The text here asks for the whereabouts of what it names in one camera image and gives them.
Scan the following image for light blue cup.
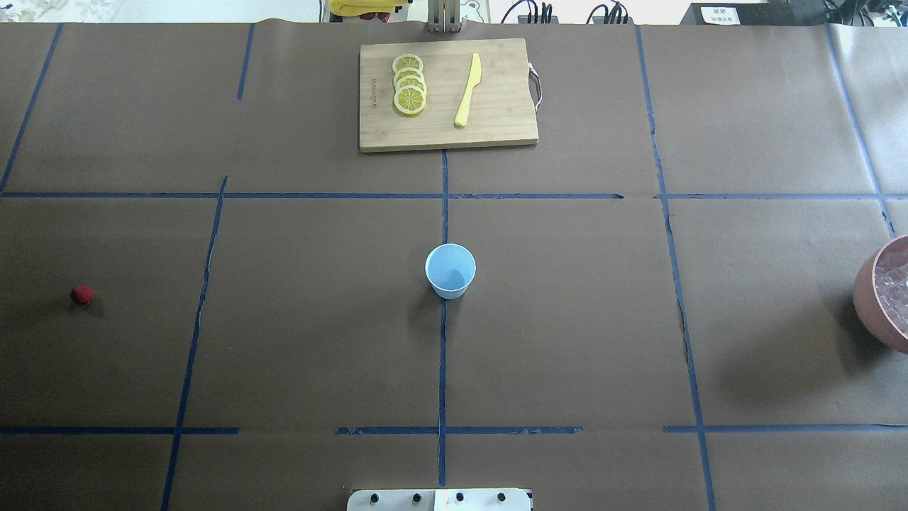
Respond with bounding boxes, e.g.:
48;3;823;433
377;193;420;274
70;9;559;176
424;243;477;300

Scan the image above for pink bowl of ice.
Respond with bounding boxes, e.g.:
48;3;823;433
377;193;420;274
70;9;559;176
853;236;907;353

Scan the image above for yellow plastic knife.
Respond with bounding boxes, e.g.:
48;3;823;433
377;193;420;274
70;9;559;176
453;53;482;128

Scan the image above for bamboo cutting board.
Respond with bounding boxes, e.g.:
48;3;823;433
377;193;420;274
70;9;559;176
359;38;539;154

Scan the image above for lemon slice front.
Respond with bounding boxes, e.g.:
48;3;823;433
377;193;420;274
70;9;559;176
393;85;427;116

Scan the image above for lemon slice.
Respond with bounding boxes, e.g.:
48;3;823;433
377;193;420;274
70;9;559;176
392;54;424;72
395;75;427;92
393;85;427;116
394;67;425;83

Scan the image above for lemon slice back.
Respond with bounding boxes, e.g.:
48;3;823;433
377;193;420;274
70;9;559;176
392;54;424;72

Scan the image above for yellow cloth bag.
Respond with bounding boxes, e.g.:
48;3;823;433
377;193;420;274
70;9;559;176
328;0;412;18

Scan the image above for black box with label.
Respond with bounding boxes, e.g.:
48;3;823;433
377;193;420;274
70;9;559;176
679;1;828;26

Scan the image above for red strawberry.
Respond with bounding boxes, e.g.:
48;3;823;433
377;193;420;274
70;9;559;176
70;285;95;305

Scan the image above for aluminium frame post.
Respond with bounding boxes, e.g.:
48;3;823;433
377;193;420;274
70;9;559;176
427;0;463;33

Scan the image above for white mount base plate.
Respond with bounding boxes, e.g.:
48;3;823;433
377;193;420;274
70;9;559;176
346;488;534;510

